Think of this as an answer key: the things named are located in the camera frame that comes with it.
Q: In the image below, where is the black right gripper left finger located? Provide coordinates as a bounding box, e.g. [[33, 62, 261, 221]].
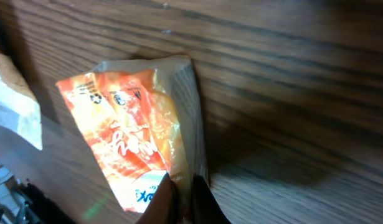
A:
[[136, 174, 178, 224]]

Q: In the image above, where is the beige rice pouch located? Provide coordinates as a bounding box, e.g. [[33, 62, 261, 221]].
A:
[[0, 53, 43, 151]]

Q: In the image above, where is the small orange box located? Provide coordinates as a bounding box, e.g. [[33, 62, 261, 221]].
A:
[[57, 55, 207, 213]]

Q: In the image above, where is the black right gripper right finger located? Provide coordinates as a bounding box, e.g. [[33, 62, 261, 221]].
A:
[[192, 175, 230, 224]]

